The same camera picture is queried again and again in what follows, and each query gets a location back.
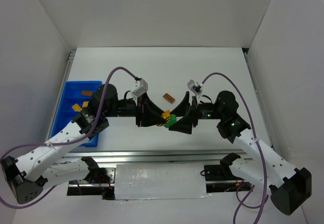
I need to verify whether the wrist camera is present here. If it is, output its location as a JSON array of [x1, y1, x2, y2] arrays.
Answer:
[[131, 79, 148, 105], [187, 79, 203, 102]]

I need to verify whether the brown lego plate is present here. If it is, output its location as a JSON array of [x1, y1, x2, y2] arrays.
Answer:
[[80, 90, 93, 97], [163, 93, 175, 104]]

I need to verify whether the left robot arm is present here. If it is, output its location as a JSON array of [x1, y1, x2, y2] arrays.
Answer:
[[1, 83, 167, 209]]

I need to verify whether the blue compartment bin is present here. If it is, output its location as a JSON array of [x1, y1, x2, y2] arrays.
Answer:
[[50, 81, 102, 137]]

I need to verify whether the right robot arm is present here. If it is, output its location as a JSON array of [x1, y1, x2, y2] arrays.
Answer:
[[169, 91, 312, 215]]

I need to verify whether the yellow striped lego brick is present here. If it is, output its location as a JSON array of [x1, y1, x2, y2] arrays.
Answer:
[[157, 110, 171, 127]]

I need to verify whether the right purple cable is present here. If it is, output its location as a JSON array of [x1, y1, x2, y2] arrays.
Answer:
[[201, 72, 270, 224]]

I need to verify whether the green lego plate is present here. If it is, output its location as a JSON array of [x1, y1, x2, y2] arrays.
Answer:
[[164, 114, 177, 128]]

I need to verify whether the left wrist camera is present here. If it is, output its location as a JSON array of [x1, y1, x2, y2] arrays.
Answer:
[[131, 79, 148, 105]]

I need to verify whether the yellow oval lego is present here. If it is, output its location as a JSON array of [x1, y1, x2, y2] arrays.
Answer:
[[82, 101, 89, 108]]

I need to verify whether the white foil panel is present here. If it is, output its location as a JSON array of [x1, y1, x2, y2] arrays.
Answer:
[[114, 163, 208, 200]]

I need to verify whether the aluminium frame rail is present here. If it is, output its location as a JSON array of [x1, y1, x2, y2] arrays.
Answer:
[[63, 150, 251, 166]]

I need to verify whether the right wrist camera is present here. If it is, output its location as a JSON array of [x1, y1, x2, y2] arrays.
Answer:
[[187, 79, 203, 102]]

